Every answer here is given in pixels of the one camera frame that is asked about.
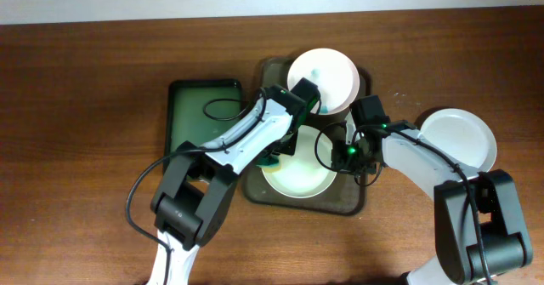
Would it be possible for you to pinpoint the white plate light blue rim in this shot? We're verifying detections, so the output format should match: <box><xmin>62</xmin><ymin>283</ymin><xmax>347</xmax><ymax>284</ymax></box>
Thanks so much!
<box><xmin>421</xmin><ymin>108</ymin><xmax>497</xmax><ymax>172</ymax></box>

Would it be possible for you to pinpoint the green yellow sponge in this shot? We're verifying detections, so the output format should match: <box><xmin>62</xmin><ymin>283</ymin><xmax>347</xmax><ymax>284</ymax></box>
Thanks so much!
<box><xmin>256</xmin><ymin>155</ymin><xmax>280</xmax><ymax>168</ymax></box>

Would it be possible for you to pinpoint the dark green water tray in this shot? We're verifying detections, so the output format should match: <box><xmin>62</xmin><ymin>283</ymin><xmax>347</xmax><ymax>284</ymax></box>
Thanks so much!
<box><xmin>164</xmin><ymin>79</ymin><xmax>243</xmax><ymax>154</ymax></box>

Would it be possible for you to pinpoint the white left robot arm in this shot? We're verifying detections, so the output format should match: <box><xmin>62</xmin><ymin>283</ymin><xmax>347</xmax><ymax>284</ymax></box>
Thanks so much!
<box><xmin>149</xmin><ymin>85</ymin><xmax>319</xmax><ymax>284</ymax></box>

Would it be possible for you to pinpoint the large brown serving tray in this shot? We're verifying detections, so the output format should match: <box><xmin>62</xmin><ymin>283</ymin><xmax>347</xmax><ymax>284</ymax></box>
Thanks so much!
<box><xmin>241</xmin><ymin>57</ymin><xmax>366</xmax><ymax>216</ymax></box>

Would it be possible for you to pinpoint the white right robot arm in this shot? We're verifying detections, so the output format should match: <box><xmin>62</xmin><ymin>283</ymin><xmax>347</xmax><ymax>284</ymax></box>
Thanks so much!
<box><xmin>331</xmin><ymin>117</ymin><xmax>534</xmax><ymax>284</ymax></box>

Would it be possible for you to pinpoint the white plate pink rim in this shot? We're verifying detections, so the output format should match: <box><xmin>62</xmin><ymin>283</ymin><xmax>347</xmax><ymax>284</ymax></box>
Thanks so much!
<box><xmin>286</xmin><ymin>48</ymin><xmax>360</xmax><ymax>115</ymax></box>

